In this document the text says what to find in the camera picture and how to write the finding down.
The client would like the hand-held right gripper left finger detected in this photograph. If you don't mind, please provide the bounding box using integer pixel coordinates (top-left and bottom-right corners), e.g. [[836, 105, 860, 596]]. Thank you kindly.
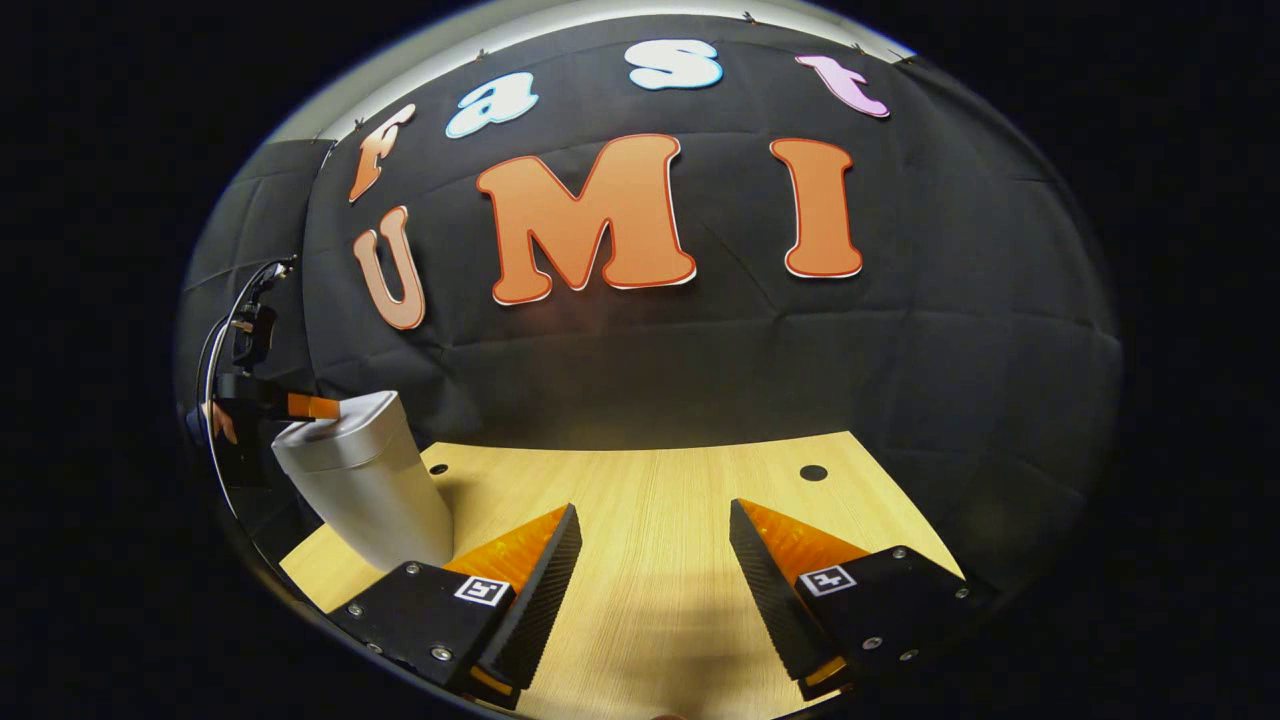
[[328, 503, 584, 711]]

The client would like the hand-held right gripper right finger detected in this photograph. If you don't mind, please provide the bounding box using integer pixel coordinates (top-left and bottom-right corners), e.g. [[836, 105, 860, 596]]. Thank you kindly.
[[728, 498, 996, 701]]

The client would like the thin gripper cable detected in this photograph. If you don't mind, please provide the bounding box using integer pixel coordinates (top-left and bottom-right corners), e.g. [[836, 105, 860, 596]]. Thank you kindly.
[[196, 256, 299, 521]]

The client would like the white desktop garbage bin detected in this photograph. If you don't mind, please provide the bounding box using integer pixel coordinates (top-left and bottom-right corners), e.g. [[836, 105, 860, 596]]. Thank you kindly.
[[271, 390, 456, 573]]

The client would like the wooden desktop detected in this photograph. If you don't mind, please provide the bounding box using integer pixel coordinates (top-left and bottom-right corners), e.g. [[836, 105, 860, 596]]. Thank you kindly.
[[278, 432, 966, 720]]

